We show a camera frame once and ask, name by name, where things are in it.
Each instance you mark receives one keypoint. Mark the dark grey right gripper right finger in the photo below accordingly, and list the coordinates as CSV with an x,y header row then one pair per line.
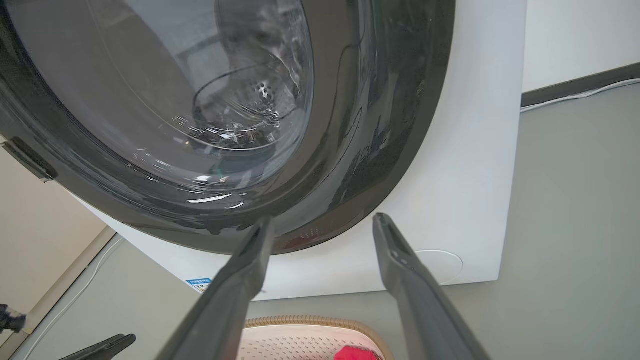
x,y
420,300

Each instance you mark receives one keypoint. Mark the dark grey pointed right gripper left finger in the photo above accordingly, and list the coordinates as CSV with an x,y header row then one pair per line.
x,y
107,347

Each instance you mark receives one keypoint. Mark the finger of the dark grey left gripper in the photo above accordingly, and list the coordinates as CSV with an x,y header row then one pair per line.
x,y
225,300

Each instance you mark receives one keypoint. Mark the beige woven laundry basket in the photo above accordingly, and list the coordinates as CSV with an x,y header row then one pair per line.
x,y
300,340

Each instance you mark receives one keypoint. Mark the blue energy label sticker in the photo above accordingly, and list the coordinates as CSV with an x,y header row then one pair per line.
x,y
200,284

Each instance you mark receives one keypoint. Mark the red garment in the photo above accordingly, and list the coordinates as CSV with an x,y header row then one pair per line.
x,y
356,353

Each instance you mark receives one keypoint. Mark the white washing machine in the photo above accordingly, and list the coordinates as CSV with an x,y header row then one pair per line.
x,y
465,175

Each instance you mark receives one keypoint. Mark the dark round washing machine door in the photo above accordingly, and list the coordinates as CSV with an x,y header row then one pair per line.
x,y
350,125

